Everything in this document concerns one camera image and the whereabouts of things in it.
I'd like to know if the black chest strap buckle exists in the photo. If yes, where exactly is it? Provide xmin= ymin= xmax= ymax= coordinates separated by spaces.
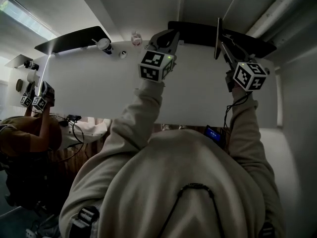
xmin=77 ymin=205 xmax=100 ymax=229

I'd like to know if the clear plastic bottle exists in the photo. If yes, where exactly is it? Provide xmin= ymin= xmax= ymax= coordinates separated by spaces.
xmin=130 ymin=30 xmax=143 ymax=47

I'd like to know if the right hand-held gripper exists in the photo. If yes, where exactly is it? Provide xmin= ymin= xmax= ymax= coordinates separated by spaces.
xmin=220 ymin=33 xmax=270 ymax=93

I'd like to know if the white table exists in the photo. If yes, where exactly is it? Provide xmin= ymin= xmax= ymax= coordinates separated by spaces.
xmin=7 ymin=40 xmax=276 ymax=129

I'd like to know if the black neck cord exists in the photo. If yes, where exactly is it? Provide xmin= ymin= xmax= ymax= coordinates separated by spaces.
xmin=158 ymin=182 xmax=226 ymax=238

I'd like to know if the white cloth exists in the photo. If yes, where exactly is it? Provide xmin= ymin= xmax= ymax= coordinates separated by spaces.
xmin=58 ymin=117 xmax=112 ymax=149

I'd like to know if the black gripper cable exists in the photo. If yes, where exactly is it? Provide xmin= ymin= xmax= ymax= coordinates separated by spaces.
xmin=223 ymin=91 xmax=251 ymax=131

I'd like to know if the person's left forearm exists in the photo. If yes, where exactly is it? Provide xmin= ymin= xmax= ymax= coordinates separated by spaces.
xmin=60 ymin=79 xmax=166 ymax=223

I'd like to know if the person's beige hoodie torso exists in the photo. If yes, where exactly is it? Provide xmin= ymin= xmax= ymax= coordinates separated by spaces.
xmin=59 ymin=129 xmax=285 ymax=238

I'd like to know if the window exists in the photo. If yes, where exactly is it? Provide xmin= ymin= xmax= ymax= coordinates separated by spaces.
xmin=0 ymin=0 xmax=58 ymax=41

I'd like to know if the black curved desk divider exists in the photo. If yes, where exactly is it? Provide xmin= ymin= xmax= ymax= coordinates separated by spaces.
xmin=34 ymin=25 xmax=111 ymax=56
xmin=167 ymin=21 xmax=278 ymax=59

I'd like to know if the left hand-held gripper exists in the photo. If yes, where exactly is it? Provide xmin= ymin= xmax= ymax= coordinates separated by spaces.
xmin=138 ymin=29 xmax=181 ymax=84

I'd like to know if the black device with blue screen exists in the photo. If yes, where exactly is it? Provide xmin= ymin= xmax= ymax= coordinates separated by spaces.
xmin=203 ymin=124 xmax=226 ymax=148

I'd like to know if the person's right forearm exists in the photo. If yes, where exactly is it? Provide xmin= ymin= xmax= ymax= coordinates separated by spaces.
xmin=227 ymin=86 xmax=282 ymax=230

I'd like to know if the white paper cup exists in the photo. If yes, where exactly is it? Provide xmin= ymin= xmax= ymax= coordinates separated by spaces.
xmin=26 ymin=69 xmax=41 ymax=88

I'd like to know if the white ceiling pipe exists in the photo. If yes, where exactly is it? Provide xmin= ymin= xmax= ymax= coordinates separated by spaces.
xmin=246 ymin=0 xmax=317 ymax=39

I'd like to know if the dark cup with white lid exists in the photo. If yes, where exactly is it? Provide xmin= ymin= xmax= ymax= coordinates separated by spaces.
xmin=91 ymin=38 xmax=114 ymax=56

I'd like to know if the small black camera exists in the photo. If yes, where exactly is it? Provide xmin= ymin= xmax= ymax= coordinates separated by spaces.
xmin=23 ymin=60 xmax=40 ymax=71

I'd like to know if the black shoulder strap buckle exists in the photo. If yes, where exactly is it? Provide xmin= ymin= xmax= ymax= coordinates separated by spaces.
xmin=259 ymin=221 xmax=276 ymax=238

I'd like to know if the thin dark object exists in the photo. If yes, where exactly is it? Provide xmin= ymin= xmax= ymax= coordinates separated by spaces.
xmin=213 ymin=17 xmax=224 ymax=60

